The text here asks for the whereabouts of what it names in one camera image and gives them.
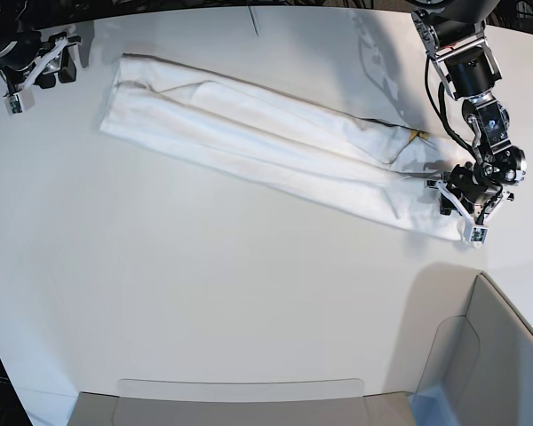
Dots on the white t-shirt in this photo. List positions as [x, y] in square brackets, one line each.
[368, 169]

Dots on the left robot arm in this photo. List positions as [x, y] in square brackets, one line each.
[453, 33]

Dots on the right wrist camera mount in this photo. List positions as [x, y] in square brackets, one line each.
[20, 99]

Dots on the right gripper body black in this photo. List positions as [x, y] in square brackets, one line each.
[20, 56]

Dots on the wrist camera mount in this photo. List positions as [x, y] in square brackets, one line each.
[20, 99]
[472, 233]

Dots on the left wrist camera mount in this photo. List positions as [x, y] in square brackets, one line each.
[472, 233]

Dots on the beige cardboard box right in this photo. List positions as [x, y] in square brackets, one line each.
[480, 367]

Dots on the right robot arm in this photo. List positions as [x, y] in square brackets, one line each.
[23, 16]

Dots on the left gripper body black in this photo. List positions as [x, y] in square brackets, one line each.
[478, 199]

